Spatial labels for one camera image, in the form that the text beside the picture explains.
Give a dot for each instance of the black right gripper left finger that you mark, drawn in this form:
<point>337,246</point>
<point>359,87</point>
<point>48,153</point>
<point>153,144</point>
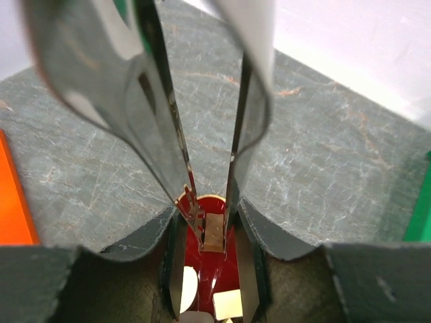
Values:
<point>125,282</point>

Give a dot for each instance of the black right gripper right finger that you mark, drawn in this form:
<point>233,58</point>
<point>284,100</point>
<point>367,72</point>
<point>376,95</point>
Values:
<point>284,279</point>

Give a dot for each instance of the dark red lacquer tray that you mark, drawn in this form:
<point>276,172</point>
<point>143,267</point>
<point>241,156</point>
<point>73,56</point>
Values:
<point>217,272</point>

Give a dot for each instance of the brown square chocolate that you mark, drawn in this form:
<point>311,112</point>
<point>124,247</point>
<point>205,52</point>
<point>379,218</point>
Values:
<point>214,233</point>

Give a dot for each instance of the metal serving tongs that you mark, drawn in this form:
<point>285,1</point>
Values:
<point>107,62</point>

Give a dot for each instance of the white round chocolate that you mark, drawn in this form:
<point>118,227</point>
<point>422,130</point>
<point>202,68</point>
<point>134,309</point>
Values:
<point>189,289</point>

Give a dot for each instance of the orange box lid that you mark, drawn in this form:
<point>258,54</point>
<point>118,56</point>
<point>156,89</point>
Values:
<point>17,225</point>

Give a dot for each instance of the green plastic bin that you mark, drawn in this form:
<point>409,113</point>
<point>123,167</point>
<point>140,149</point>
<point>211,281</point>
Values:
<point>418,229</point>

